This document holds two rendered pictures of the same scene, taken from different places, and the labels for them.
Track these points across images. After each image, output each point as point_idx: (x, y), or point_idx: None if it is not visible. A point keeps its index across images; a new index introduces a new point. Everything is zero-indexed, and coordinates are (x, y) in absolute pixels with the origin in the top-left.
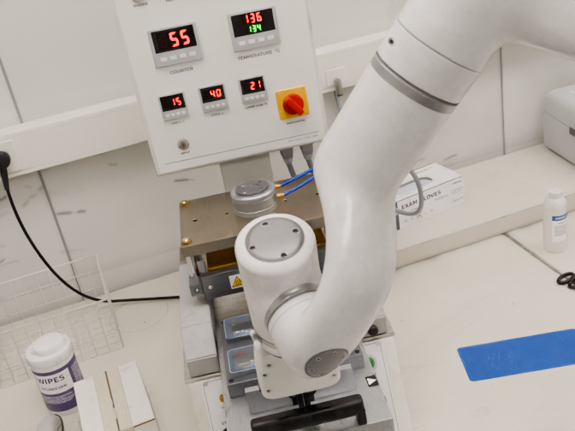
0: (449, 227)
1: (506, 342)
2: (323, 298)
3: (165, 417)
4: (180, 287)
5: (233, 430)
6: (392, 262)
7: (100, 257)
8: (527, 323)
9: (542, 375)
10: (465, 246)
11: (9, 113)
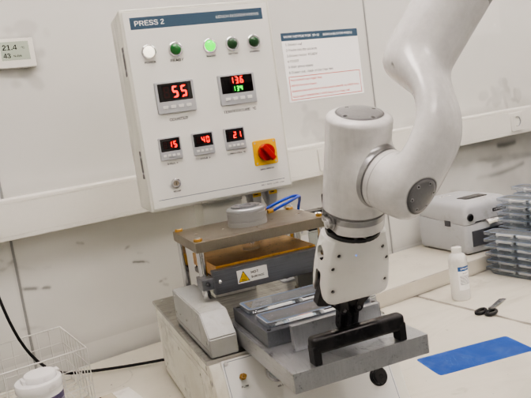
0: None
1: (455, 350)
2: (423, 126)
3: None
4: (182, 297)
5: (284, 362)
6: (461, 114)
7: (59, 336)
8: (465, 338)
9: (498, 363)
10: (389, 306)
11: None
